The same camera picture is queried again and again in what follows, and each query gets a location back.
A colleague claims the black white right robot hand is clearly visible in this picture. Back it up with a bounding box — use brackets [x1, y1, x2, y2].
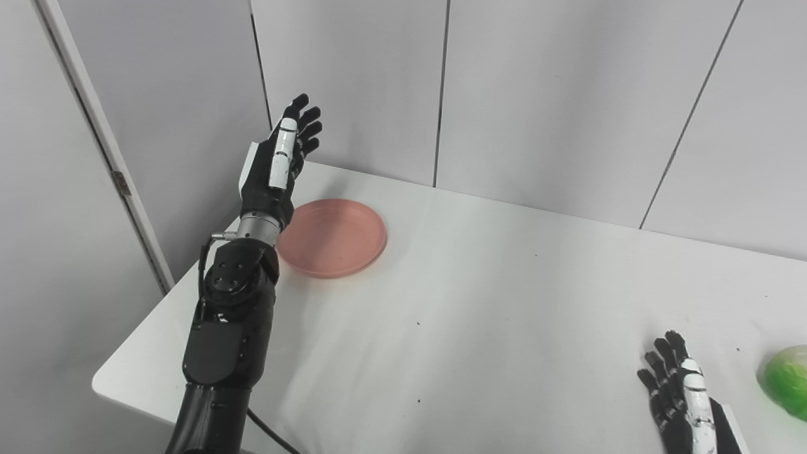
[637, 330, 751, 454]

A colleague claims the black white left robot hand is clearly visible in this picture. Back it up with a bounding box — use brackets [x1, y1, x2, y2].
[238, 93, 323, 231]

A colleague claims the pink round plate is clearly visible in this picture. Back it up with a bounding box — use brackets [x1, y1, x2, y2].
[276, 199, 388, 279]

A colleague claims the green white toy cabbage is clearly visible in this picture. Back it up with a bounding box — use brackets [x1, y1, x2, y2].
[757, 345, 807, 422]

